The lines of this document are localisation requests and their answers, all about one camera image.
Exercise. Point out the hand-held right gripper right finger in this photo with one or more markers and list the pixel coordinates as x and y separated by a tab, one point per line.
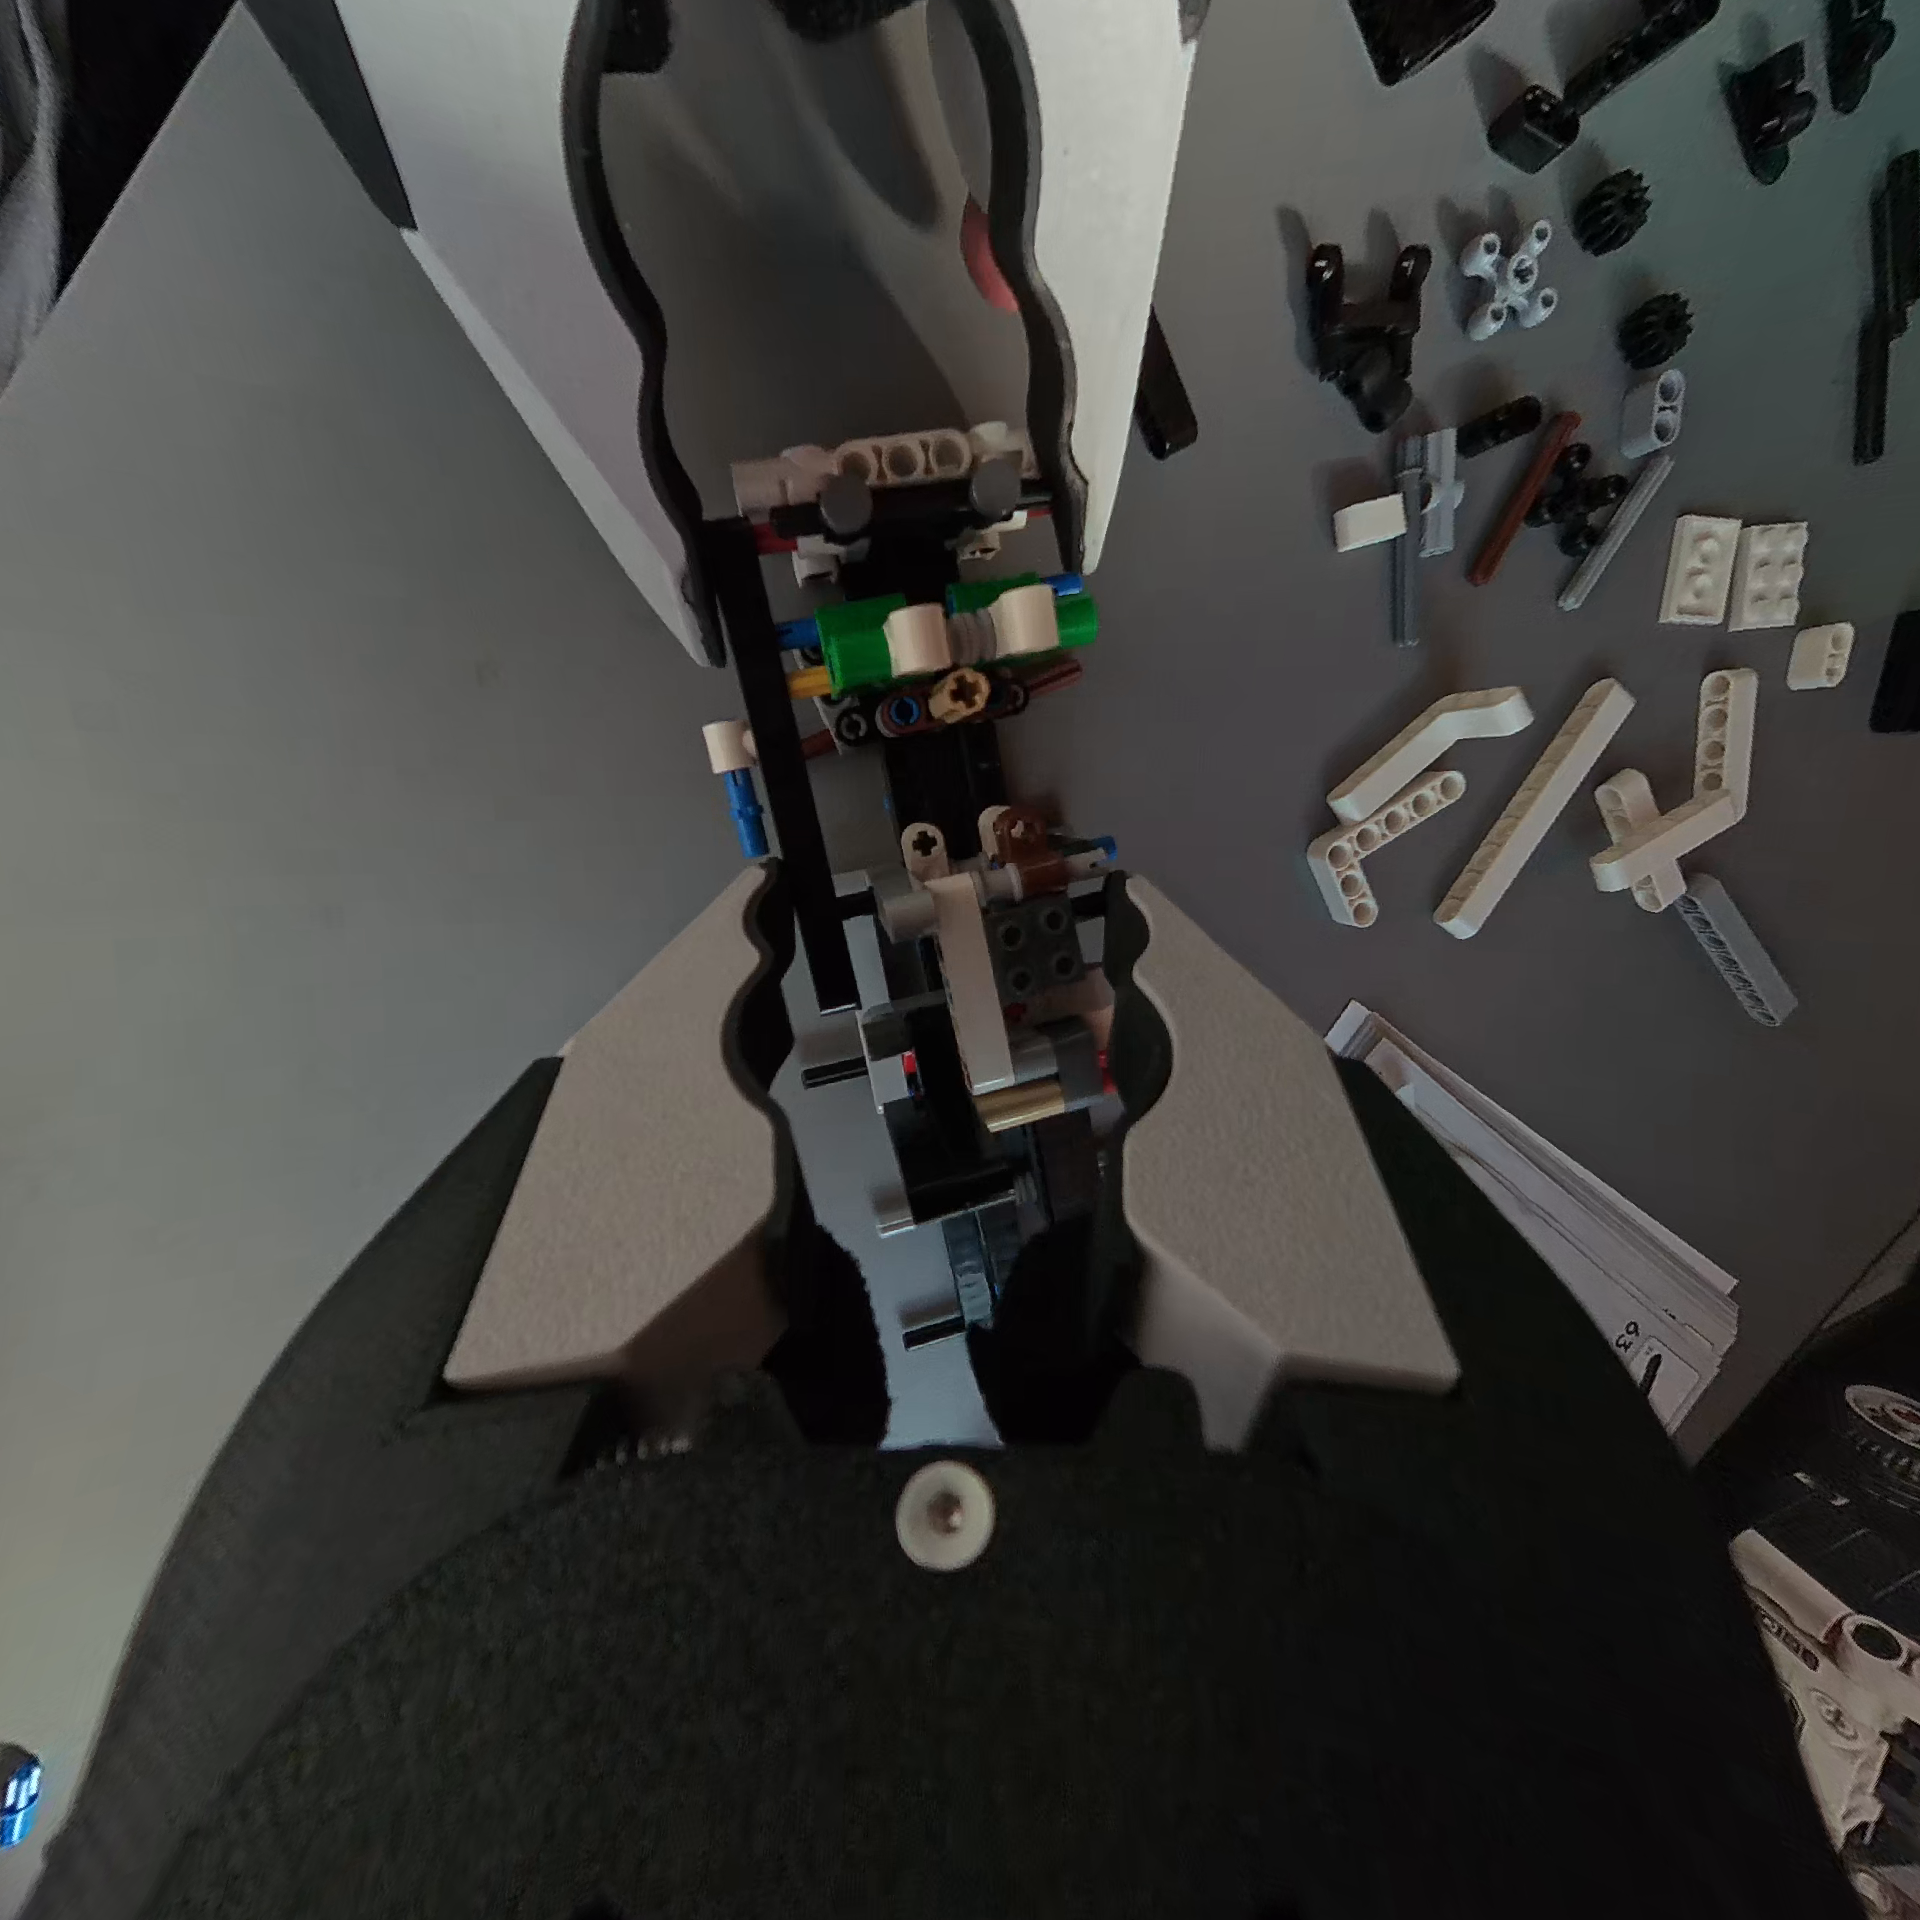
1289	1200

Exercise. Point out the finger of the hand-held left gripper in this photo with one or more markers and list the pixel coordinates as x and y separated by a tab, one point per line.
480	150
1119	181

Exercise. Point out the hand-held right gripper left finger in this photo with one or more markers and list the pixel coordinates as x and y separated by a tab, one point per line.
616	1200

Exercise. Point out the partly built lego vehicle chassis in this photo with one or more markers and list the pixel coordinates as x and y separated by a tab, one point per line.
937	780

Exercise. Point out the black short lego beam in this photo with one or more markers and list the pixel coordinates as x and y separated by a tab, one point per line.
1165	405

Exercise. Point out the black forked lego piece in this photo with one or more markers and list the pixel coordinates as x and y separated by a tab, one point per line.
1365	340

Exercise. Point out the white L-shaped lego beam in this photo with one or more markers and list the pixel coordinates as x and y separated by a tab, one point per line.
1341	879

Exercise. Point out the black lego panel piece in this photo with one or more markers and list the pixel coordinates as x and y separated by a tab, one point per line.
1424	33

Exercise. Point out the light grey cross lego connector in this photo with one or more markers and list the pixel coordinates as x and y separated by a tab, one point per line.
1506	283

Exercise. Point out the black stubby lego connector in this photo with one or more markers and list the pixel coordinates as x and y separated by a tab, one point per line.
1532	124

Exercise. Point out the white small curved lego piece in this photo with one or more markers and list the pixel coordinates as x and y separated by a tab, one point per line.
1367	525

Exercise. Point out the grey lego connector block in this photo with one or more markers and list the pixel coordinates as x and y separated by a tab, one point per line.
1440	487

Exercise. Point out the black lego pin connector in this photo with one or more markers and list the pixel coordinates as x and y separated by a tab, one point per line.
1501	424

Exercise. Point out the white long straight lego beam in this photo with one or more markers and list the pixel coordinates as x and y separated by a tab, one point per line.
1532	811

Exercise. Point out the white bent lego beam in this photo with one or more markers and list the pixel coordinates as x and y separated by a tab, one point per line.
1424	744

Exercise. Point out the black lego bevel gear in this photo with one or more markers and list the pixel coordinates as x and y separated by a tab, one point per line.
1655	331
1615	211

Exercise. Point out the grey holed lego beam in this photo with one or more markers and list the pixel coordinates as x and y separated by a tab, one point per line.
1733	953

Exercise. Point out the white short lego beam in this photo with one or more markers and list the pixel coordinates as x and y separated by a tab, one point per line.
1621	804

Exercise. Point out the reddish brown lego axle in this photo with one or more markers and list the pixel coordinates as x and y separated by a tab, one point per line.
1523	504

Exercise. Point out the black holed lego beam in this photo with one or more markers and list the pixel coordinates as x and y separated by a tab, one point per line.
1642	54

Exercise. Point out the black knobbly lego connector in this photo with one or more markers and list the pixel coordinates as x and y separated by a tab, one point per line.
1575	504

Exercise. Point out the light grey two-hole lego beam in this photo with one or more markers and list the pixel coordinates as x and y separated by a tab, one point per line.
1650	417

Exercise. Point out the white angled lego beam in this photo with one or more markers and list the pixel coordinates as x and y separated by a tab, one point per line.
1728	734

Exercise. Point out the printed lego set box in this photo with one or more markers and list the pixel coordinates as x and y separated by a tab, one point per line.
1828	1621

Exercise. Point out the white lego plate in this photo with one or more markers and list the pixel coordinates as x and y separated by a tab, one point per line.
1768	580
1698	571

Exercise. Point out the white small lego brick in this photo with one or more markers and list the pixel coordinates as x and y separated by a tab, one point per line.
1820	656

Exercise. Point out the black long thin lego beam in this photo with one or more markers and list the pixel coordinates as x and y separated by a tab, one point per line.
1881	300

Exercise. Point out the black L-shaped lego piece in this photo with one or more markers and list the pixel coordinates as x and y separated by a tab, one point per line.
1897	681

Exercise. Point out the person's left hand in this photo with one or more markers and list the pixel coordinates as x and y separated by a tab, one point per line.
991	271

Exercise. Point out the paper instruction booklet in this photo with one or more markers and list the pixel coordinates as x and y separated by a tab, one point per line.
1575	1200

